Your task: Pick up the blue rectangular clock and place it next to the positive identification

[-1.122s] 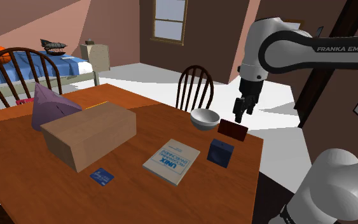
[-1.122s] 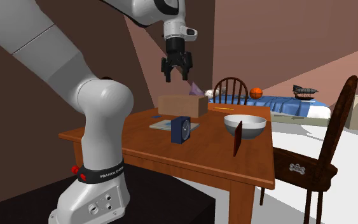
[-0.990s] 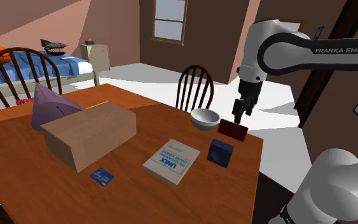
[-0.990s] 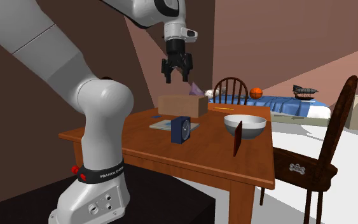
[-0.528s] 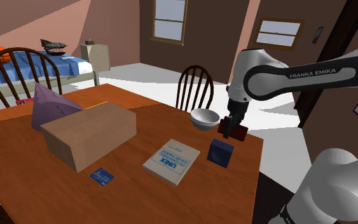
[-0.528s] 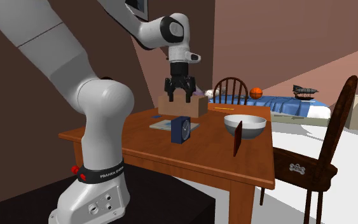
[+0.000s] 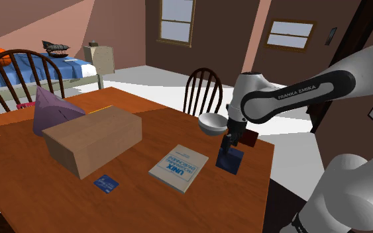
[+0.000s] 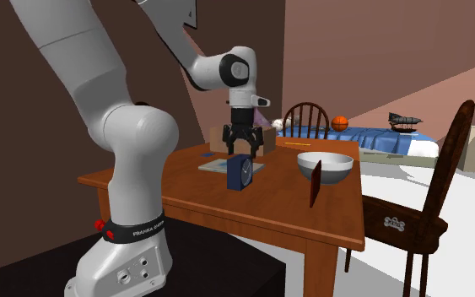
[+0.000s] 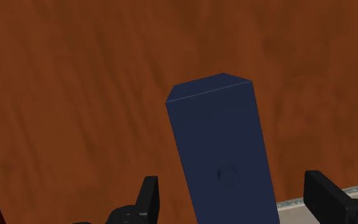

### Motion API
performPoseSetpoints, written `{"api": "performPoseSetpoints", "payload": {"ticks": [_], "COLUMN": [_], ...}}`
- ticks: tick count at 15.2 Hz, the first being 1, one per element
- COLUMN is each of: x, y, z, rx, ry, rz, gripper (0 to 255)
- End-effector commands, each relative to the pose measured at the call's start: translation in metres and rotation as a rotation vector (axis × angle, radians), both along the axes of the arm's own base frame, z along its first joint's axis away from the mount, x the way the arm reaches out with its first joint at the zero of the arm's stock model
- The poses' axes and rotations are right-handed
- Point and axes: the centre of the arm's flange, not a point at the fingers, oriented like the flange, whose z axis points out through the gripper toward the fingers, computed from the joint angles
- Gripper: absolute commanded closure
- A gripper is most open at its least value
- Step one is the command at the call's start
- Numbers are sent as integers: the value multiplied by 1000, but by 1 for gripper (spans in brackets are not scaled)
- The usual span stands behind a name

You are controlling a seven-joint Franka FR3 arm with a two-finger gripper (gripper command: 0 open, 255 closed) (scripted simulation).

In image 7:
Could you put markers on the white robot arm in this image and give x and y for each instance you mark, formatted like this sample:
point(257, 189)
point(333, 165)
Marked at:
point(341, 193)

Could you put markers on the yellow pencil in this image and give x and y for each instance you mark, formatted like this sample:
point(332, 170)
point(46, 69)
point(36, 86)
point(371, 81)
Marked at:
point(100, 109)

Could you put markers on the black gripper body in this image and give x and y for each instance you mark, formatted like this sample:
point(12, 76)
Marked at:
point(237, 128)

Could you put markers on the beige book with blue print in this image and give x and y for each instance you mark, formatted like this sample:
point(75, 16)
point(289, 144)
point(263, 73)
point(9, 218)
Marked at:
point(179, 167)

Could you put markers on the brown cardboard box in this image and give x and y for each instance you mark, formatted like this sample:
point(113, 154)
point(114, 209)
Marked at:
point(92, 135)

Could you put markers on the bed with blue cover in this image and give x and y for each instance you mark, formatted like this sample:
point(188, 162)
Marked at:
point(73, 66)

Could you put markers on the tall wood-framed window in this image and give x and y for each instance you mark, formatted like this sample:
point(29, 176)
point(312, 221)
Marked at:
point(176, 21)

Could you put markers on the dark wooden spindle chair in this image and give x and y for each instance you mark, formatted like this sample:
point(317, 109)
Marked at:
point(203, 69)
point(18, 51)

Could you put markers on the purple cone pillow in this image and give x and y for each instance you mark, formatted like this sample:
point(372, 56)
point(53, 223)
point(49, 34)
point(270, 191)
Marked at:
point(49, 111)

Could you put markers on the dark red box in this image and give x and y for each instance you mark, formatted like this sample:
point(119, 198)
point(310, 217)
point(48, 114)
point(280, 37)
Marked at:
point(250, 138)

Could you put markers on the small red flat object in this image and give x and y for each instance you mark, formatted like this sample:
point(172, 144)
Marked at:
point(24, 105)

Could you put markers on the small dark wall picture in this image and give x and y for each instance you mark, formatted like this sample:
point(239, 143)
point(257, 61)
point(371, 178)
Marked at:
point(330, 36)

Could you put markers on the dark blue box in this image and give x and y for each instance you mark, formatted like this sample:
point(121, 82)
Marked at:
point(229, 161)

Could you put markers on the beige nightstand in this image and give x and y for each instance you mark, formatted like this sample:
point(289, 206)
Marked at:
point(100, 58)

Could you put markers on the blue card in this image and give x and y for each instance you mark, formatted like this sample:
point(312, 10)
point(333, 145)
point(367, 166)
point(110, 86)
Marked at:
point(106, 184)

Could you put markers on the wooden table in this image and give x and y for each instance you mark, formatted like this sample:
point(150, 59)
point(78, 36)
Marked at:
point(44, 196)

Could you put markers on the dark brown door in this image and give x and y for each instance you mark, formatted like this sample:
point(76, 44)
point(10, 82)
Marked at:
point(351, 42)

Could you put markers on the white bowl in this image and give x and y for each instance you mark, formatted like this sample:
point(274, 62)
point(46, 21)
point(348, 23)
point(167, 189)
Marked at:
point(212, 124)

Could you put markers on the wide wood-framed window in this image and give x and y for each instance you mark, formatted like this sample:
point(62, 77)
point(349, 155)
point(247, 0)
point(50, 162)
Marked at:
point(289, 35)

